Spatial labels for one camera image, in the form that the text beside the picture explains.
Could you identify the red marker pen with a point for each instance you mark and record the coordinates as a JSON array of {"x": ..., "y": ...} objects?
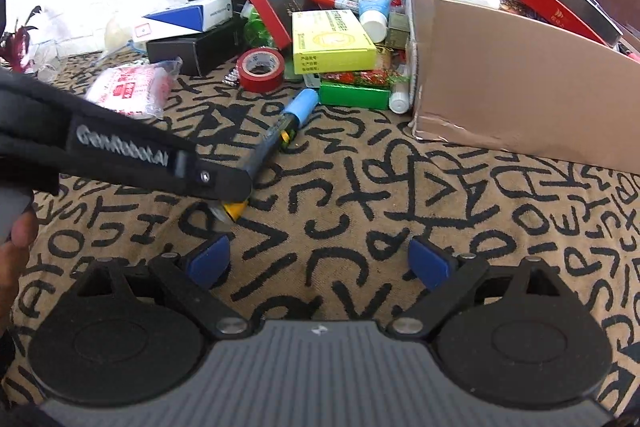
[{"x": 334, "y": 0}]

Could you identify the cardboard box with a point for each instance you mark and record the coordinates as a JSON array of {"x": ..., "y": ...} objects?
[{"x": 520, "y": 77}]

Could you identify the green plastic bottle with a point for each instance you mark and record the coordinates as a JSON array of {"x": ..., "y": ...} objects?
[{"x": 257, "y": 27}]

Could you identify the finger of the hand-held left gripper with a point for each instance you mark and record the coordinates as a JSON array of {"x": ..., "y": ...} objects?
[{"x": 220, "y": 179}]

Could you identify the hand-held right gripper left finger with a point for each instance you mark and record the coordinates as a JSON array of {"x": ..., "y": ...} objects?
[{"x": 209, "y": 261}]

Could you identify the clear plastic wrapping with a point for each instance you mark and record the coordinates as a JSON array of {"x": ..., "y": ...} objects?
[{"x": 52, "y": 42}]

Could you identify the silver button battery strip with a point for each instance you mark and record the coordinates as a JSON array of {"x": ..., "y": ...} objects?
[{"x": 232, "y": 79}]

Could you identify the white blue cream tube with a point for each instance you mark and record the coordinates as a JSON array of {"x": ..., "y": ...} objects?
[{"x": 375, "y": 11}]

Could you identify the dark red feather ornament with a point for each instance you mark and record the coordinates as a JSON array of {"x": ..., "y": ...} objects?
[{"x": 17, "y": 43}]

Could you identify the blue capped yellow black marker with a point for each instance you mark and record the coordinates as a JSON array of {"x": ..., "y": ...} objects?
[{"x": 295, "y": 113}]

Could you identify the olive green small box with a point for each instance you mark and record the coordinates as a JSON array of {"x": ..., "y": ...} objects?
[{"x": 398, "y": 29}]

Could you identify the small white bottle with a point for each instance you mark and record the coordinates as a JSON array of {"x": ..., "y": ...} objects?
[{"x": 400, "y": 99}]

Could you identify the person's left hand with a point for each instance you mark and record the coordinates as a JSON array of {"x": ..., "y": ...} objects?
[{"x": 17, "y": 252}]

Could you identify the red tape roll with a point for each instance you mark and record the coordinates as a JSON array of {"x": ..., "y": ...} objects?
[{"x": 262, "y": 68}]

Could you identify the white red printed plastic packet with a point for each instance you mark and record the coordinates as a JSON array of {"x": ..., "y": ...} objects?
[{"x": 131, "y": 86}]

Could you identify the red green candy packet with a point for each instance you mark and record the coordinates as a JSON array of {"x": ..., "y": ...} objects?
[{"x": 364, "y": 78}]

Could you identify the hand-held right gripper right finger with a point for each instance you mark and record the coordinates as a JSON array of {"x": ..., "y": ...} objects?
[{"x": 428, "y": 262}]

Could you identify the red framed gift box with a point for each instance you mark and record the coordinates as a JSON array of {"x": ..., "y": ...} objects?
[{"x": 274, "y": 2}]

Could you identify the yellow green medicine box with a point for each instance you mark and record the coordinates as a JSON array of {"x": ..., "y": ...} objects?
[{"x": 331, "y": 41}]

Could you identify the white blue box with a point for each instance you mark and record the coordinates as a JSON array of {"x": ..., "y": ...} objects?
[{"x": 190, "y": 18}]

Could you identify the large black box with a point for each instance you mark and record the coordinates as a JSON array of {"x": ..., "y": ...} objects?
[{"x": 200, "y": 51}]

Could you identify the letter patterned beige cloth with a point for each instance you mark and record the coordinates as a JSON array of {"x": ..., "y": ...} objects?
[{"x": 350, "y": 207}]

